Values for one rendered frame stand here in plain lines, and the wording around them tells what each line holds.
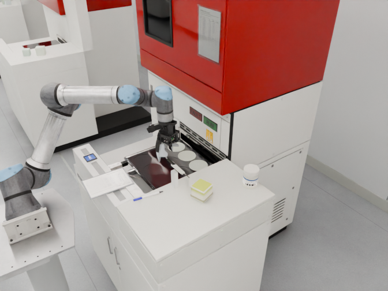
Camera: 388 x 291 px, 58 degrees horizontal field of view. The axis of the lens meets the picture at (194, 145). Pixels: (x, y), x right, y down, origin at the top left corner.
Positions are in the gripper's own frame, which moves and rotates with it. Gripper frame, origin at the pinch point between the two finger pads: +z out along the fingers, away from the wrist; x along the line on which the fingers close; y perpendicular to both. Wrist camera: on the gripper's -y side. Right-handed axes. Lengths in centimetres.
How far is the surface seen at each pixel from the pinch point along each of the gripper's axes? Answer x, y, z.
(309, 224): 100, 60, 104
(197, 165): 16.1, 9.2, 13.7
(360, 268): 77, 101, 106
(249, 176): 5.1, 42.4, 1.3
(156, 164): 5.9, -10.3, 13.2
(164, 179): -2.5, 0.4, 13.7
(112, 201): -32.5, -6.1, 7.8
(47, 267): -56, -33, 43
